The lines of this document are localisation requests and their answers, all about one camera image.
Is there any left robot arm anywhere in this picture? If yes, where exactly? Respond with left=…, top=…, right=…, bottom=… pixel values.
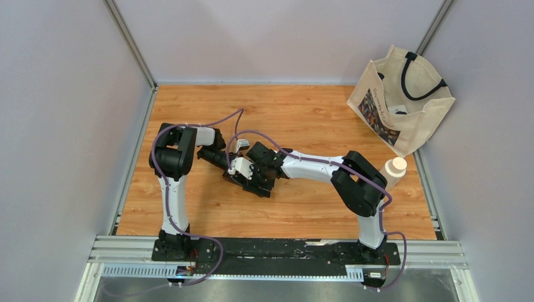
left=149, top=123, right=226, bottom=261

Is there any beige canvas tote bag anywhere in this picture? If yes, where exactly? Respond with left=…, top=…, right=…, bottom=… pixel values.
left=346, top=45, right=455, bottom=157

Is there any white plastic bottle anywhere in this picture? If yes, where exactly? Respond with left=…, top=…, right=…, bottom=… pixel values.
left=380, top=157, right=407, bottom=191

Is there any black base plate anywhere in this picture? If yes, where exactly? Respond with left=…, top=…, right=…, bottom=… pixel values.
left=151, top=238, right=401, bottom=276

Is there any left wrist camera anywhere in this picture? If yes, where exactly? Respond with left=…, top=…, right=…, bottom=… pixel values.
left=234, top=138, right=251, bottom=154

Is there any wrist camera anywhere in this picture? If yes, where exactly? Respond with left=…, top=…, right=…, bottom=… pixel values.
left=227, top=157, right=254, bottom=180
left=234, top=138, right=251, bottom=154

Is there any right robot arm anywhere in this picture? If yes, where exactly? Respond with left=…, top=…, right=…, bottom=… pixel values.
left=215, top=142, right=388, bottom=264

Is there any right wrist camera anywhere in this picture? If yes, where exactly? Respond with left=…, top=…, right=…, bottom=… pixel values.
left=227, top=157, right=254, bottom=180

